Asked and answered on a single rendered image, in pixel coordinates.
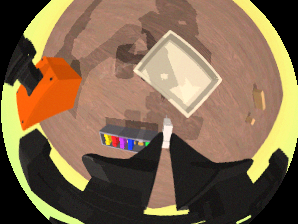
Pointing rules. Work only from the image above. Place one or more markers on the blue fuse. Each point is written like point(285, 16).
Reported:
point(130, 144)

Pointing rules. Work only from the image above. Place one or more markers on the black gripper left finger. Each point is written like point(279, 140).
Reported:
point(138, 172)

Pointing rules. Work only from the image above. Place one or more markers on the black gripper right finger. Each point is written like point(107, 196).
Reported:
point(195, 174)

